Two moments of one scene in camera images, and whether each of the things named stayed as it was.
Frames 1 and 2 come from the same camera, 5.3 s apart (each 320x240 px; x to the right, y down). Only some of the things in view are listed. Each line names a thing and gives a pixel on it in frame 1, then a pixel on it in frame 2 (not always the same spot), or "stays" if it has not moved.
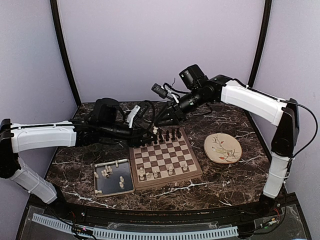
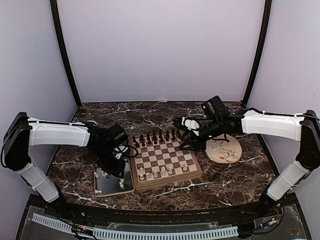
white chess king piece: (170, 172) stays
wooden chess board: (169, 160) stays
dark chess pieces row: (159, 136) stays
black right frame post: (266, 21) stays
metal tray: (113, 177) stays
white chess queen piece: (155, 130) -> (163, 171)
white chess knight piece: (148, 176) stays
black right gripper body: (176, 110) -> (194, 140)
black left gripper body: (132, 141) -> (107, 164)
